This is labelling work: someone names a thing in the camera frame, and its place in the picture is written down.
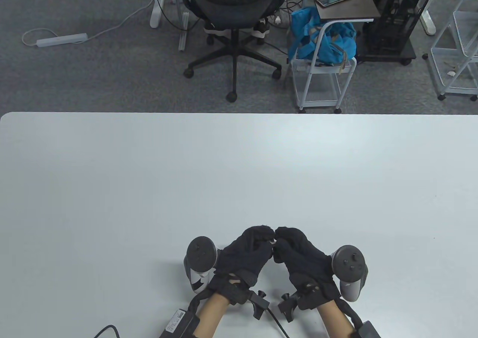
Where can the person's right hand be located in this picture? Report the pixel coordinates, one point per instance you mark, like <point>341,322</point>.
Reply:
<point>306,265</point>

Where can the person's left hand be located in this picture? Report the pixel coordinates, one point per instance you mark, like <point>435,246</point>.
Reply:
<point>242,257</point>

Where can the person's left forearm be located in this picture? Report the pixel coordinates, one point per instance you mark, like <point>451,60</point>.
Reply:
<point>212,315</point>

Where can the person's right forearm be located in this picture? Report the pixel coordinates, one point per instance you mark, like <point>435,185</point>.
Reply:
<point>334,321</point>

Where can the black right forearm box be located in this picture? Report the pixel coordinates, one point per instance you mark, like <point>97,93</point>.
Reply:
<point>368,330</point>

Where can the black left forearm box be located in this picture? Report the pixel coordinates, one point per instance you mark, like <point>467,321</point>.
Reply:
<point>177,323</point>

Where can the grey left hand controller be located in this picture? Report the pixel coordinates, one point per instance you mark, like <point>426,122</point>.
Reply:
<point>201,257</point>

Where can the grey hand controller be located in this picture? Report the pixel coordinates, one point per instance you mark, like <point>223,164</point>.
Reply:
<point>201,257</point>
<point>351,267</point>

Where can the grey right hand controller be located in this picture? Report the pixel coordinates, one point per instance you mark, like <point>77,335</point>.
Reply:
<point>351,267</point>

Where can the blue bag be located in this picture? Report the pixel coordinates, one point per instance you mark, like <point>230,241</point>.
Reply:
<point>332,43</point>

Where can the black wheeled platform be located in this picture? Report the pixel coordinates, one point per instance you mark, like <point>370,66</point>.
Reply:
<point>388,56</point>

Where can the white rolling shelf cart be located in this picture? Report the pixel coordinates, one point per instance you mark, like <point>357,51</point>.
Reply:
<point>453,69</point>

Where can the black mesh office chair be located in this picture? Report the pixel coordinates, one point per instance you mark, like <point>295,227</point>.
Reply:
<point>233,2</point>

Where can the white desk leg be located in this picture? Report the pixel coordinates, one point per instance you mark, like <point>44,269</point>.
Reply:
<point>156,13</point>

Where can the dark side table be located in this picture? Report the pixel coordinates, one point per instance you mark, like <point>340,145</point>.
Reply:
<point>354,5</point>

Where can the black computer case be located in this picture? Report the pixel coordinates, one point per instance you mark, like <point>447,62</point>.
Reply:
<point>399,13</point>

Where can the white desk foot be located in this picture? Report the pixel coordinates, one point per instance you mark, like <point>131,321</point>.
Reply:
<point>428,22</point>

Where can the white power strip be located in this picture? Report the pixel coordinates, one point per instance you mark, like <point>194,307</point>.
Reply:
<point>61,40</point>

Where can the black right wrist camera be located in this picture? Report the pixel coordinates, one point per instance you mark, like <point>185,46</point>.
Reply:
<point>288,307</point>

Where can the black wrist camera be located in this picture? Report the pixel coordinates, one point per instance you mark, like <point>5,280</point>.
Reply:
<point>288,307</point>
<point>259,301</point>

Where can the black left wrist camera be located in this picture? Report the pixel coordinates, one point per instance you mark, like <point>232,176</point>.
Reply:
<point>259,301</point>

